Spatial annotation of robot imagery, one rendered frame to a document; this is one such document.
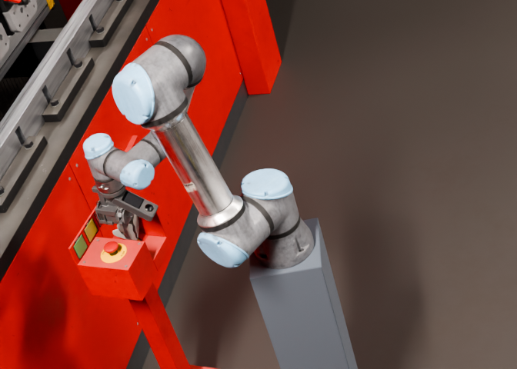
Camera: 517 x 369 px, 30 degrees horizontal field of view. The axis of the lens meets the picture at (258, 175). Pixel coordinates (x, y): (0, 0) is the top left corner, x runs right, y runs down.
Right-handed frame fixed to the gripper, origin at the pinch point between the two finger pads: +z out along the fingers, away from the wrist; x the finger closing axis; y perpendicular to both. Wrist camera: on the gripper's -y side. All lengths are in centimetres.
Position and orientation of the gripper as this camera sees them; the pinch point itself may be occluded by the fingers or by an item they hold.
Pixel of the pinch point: (136, 240)
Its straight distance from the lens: 266.6
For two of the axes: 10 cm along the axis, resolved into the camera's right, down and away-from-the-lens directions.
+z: 1.5, 7.4, 6.6
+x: -3.3, 6.6, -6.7
